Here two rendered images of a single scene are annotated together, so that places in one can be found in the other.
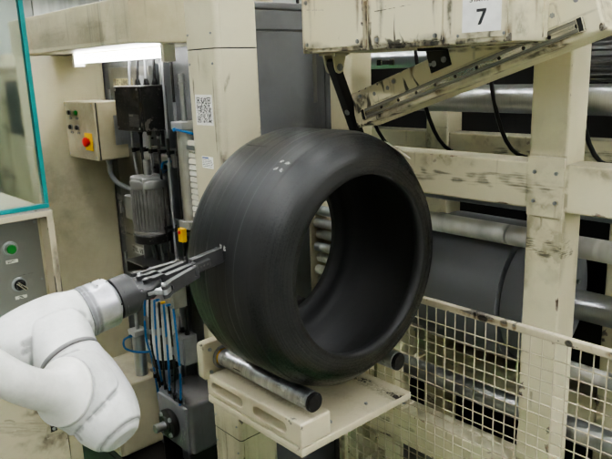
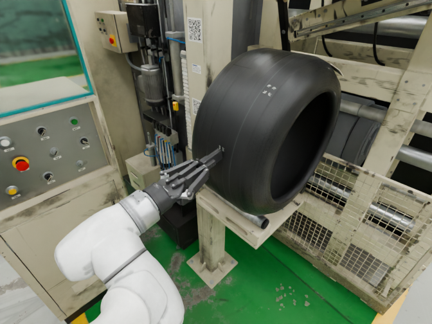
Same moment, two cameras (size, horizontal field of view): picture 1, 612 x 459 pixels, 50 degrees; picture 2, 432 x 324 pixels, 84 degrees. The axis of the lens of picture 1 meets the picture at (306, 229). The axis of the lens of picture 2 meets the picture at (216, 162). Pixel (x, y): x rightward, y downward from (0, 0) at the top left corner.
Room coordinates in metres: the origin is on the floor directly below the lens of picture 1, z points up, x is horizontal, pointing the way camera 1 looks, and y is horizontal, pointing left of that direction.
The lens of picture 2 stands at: (0.69, 0.21, 1.63)
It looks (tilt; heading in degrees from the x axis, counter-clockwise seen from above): 36 degrees down; 357
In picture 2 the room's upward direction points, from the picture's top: straight up
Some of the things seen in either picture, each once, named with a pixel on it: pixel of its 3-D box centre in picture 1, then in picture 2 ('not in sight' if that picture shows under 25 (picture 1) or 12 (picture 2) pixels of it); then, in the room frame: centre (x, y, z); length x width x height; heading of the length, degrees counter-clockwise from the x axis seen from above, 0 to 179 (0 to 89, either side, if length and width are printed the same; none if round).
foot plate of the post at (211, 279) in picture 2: not in sight; (212, 261); (1.69, 0.19, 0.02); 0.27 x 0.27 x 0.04; 42
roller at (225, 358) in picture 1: (264, 377); (232, 201); (1.42, 0.11, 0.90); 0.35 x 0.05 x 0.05; 42
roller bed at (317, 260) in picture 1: (349, 252); not in sight; (1.93, -0.13, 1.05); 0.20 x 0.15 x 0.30; 42
